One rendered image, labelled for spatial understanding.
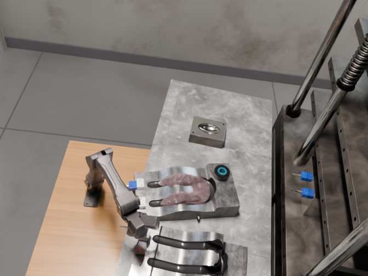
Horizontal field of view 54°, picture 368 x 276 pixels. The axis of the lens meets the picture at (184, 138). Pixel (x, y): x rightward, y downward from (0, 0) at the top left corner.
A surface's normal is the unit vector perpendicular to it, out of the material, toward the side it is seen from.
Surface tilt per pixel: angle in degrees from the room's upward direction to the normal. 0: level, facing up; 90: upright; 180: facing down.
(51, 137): 0
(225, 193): 0
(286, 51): 90
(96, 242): 0
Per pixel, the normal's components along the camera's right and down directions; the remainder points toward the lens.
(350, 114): 0.13, -0.64
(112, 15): -0.04, 0.76
